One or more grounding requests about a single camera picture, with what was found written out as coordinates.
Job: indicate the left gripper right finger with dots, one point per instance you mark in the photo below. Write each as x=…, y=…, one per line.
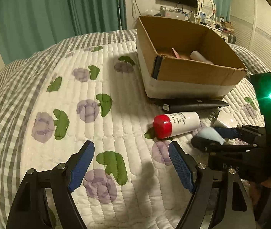
x=233, y=207

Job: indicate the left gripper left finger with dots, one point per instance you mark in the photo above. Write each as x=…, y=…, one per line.
x=30, y=208

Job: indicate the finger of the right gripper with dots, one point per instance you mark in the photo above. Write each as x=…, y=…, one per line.
x=207, y=145
x=244, y=132

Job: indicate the white bottle red cap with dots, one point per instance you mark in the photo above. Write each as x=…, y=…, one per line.
x=168, y=125

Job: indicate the light blue earbuds case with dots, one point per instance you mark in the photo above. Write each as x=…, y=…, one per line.
x=211, y=134

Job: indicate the black remote control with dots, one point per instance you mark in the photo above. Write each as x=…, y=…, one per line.
x=188, y=105

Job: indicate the brown cardboard box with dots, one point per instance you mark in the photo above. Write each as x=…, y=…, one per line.
x=166, y=77

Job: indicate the white tube in box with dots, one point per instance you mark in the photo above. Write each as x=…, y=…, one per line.
x=197, y=56

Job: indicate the pink patterned card box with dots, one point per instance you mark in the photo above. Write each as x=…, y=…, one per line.
x=175, y=54

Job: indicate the grey checked bed cover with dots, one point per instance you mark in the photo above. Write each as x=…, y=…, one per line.
x=17, y=94

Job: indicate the white dressing table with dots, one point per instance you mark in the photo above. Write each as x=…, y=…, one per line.
x=219, y=30

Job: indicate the white louvered wardrobe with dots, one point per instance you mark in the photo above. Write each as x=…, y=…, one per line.
x=251, y=20

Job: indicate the white oval vanity mirror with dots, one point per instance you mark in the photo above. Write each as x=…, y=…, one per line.
x=208, y=7

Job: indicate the teal curtain left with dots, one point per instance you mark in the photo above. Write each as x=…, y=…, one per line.
x=29, y=26

